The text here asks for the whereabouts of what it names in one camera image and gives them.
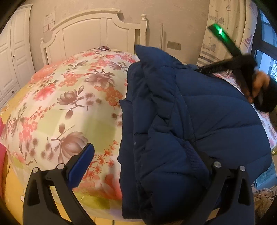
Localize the person right hand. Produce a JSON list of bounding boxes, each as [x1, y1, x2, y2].
[[244, 71, 270, 104]]

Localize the white wooden headboard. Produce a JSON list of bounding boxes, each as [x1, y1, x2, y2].
[[40, 8, 148, 65]]

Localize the patterned window curtain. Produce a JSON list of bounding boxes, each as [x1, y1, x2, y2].
[[197, 0, 258, 67]]

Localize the patterned purple pillow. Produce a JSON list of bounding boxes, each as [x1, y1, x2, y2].
[[94, 46, 111, 51]]

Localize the floral bed quilt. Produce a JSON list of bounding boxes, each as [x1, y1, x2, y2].
[[1, 46, 276, 224]]

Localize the dark framed window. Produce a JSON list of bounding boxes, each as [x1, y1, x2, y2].
[[251, 9, 277, 81]]

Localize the wall notice papers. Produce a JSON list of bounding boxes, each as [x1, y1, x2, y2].
[[43, 11, 55, 33]]

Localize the navy blue puffer jacket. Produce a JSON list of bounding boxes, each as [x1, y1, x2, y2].
[[118, 45, 272, 224]]

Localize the white wardrobe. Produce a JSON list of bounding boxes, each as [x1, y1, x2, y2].
[[1, 4, 35, 107]]

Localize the white stand lamp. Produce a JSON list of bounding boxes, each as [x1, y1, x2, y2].
[[159, 23, 164, 50]]

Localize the wall socket panel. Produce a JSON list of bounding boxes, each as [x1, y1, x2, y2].
[[167, 41, 182, 51]]

